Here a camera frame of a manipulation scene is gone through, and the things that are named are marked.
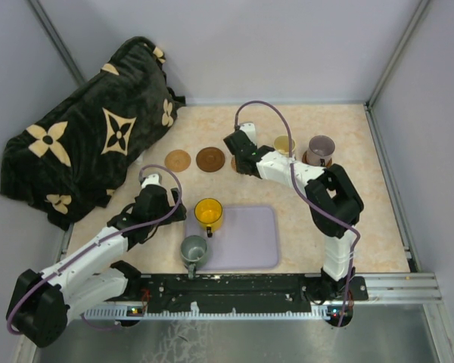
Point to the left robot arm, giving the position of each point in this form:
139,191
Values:
44,303

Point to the aluminium frame front rail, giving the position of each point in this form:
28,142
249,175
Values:
364,290

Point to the lavender plastic tray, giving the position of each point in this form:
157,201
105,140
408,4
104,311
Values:
247,240

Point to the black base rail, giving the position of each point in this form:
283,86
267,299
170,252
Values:
240,293

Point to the light brown wooden coaster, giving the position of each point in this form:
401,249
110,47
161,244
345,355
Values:
305,160

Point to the purple translucent mug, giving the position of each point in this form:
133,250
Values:
320,150

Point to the woven rattan coaster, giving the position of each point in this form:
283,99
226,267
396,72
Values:
177,160
233,164

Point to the grey green mug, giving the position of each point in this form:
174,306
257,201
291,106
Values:
194,252

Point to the dark brown wooden coaster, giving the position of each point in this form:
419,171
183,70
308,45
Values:
210,159

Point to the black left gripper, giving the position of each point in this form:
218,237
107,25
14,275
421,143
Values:
179,215

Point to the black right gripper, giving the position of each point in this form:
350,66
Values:
237,169

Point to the black floral plush blanket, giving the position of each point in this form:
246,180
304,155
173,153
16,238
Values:
73,159

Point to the yellow mug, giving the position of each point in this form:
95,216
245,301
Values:
209,215

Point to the beige mug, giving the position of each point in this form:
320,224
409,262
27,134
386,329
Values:
285,146

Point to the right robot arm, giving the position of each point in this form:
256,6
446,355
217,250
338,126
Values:
334,203

